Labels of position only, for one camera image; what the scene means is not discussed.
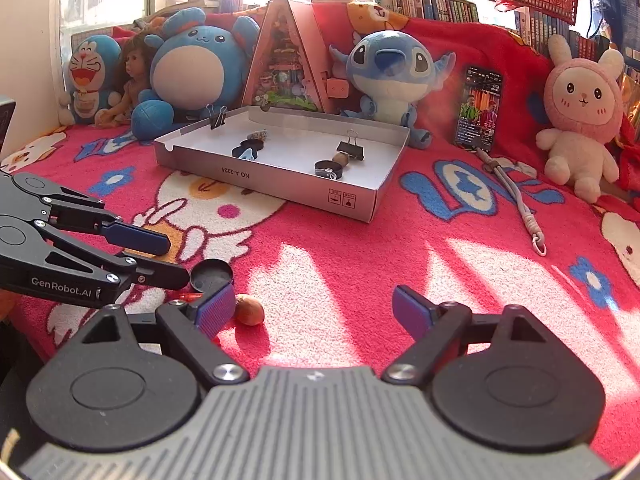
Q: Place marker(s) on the pink bunny plush toy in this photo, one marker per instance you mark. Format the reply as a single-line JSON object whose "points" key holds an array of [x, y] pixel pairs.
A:
{"points": [[582, 95]]}

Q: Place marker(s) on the brown nut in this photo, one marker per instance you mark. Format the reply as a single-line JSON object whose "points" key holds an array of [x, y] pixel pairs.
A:
{"points": [[249, 311], [341, 159]]}

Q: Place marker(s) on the row of books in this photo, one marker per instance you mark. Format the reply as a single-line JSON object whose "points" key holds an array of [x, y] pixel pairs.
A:
{"points": [[440, 7]]}

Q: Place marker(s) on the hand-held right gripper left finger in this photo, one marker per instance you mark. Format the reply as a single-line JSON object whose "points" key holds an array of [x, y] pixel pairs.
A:
{"points": [[216, 310]]}

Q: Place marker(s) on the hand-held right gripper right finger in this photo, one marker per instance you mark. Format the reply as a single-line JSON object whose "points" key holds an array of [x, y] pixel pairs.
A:
{"points": [[412, 310]]}

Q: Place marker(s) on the black round cap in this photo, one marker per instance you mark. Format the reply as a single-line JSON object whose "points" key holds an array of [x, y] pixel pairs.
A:
{"points": [[320, 166], [212, 275], [255, 145]]}

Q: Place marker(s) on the black smartphone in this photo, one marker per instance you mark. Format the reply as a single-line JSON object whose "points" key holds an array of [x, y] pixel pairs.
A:
{"points": [[477, 110]]}

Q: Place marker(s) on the round blue plush toy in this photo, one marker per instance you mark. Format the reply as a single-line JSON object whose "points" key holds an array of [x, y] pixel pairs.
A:
{"points": [[190, 70]]}

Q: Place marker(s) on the black binder clip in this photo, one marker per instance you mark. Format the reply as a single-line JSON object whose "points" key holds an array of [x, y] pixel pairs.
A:
{"points": [[350, 150], [217, 121]]}

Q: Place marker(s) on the white cardboard box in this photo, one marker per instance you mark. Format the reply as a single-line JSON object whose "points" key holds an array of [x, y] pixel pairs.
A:
{"points": [[292, 152]]}

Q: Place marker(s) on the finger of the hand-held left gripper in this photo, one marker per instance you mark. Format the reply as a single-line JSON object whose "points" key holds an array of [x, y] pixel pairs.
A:
{"points": [[140, 240], [165, 276]]}

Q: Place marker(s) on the patterned shell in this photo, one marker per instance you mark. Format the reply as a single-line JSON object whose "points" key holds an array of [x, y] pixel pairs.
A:
{"points": [[257, 135]]}

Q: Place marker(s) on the red printed blanket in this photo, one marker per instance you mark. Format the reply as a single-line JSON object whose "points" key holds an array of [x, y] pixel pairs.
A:
{"points": [[350, 270]]}

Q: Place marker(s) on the small book stack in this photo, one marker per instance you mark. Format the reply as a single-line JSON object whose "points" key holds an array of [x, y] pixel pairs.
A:
{"points": [[231, 0]]}

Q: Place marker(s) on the window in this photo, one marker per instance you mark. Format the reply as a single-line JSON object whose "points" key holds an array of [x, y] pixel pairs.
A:
{"points": [[100, 0]]}

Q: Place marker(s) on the blue hanging bag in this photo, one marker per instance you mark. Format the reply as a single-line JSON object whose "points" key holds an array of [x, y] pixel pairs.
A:
{"points": [[620, 5]]}

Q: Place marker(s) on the brown-haired doll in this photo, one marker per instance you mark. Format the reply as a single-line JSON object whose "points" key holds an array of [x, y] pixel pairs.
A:
{"points": [[132, 75]]}

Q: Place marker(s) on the blue alien plush toy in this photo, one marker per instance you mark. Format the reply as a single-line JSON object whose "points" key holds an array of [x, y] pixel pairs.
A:
{"points": [[390, 65]]}

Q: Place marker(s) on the blue cat plush toy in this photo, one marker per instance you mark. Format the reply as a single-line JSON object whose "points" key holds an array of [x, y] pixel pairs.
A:
{"points": [[92, 70]]}

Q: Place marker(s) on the small silver object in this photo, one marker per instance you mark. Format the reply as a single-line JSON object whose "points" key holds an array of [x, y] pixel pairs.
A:
{"points": [[329, 171]]}

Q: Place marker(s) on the pink triangular house box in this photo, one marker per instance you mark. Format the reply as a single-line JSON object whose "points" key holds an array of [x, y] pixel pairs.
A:
{"points": [[282, 60]]}

